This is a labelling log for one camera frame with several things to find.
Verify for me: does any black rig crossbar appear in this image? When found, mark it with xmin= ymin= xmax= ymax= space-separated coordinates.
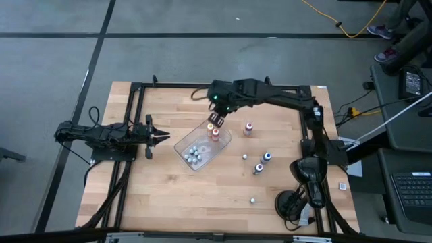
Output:
xmin=0 ymin=227 xmax=432 ymax=243

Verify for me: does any person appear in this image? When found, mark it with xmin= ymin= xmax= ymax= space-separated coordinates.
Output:
xmin=367 ymin=0 xmax=432 ymax=65

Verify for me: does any black chair base leg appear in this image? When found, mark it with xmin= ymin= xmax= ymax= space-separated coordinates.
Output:
xmin=0 ymin=147 xmax=27 ymax=163

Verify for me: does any black keyboard desk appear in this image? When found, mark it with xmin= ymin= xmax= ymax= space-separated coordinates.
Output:
xmin=377 ymin=148 xmax=432 ymax=237

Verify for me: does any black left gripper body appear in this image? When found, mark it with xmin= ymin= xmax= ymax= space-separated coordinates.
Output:
xmin=131 ymin=114 xmax=155 ymax=159

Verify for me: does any black keyboard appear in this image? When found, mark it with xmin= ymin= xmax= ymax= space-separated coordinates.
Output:
xmin=391 ymin=171 xmax=432 ymax=225

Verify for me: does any clear plastic bin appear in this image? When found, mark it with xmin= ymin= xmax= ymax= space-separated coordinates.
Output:
xmin=173 ymin=119 xmax=233 ymax=172

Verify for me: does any yellow plug connector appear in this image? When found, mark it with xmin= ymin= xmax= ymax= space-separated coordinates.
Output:
xmin=347 ymin=107 xmax=382 ymax=118

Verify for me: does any black floor cable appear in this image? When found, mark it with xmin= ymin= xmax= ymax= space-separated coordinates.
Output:
xmin=333 ymin=89 xmax=406 ymax=128

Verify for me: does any white lamp cord tag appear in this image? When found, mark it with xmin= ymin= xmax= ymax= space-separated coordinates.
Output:
xmin=298 ymin=203 xmax=315 ymax=226

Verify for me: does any dark grey side desk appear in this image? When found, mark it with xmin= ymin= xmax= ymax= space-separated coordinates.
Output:
xmin=370 ymin=63 xmax=432 ymax=153

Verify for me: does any black desk lamp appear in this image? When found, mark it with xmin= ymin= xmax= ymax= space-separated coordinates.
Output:
xmin=274 ymin=156 xmax=329 ymax=226

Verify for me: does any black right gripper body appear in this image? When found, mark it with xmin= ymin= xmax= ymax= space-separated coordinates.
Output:
xmin=207 ymin=80 xmax=250 ymax=115

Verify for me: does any yellow floor cable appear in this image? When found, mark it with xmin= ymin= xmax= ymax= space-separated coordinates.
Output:
xmin=302 ymin=0 xmax=388 ymax=39

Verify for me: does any white pole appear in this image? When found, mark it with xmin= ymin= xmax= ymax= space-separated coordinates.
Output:
xmin=356 ymin=90 xmax=432 ymax=142

